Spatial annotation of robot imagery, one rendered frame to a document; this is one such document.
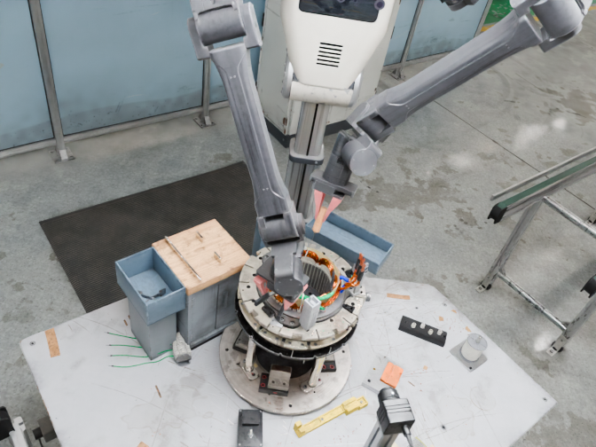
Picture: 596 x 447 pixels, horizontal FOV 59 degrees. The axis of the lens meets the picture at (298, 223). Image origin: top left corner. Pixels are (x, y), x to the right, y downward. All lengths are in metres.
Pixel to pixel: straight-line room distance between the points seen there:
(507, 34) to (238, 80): 0.46
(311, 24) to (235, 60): 0.51
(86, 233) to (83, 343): 1.46
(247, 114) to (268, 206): 0.17
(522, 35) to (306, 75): 0.63
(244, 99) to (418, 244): 2.44
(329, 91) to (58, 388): 1.07
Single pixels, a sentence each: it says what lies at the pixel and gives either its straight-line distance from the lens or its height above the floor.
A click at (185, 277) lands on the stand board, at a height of 1.07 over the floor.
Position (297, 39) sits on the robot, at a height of 1.56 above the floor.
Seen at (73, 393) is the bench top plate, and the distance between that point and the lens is 1.55.
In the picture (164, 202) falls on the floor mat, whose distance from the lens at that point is 3.18.
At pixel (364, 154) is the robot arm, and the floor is 1.54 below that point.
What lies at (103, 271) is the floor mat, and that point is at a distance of 2.83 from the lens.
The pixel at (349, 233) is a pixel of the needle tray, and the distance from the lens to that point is 1.62.
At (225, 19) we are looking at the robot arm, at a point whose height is 1.76.
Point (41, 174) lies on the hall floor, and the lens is 3.48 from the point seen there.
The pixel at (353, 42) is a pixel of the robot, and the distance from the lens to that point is 1.41.
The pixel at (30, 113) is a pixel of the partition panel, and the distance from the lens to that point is 3.40.
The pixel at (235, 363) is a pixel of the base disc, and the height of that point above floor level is 0.80.
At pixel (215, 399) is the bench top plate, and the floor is 0.78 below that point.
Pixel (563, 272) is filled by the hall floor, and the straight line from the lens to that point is 3.59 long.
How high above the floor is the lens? 2.11
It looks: 42 degrees down
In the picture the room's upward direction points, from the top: 12 degrees clockwise
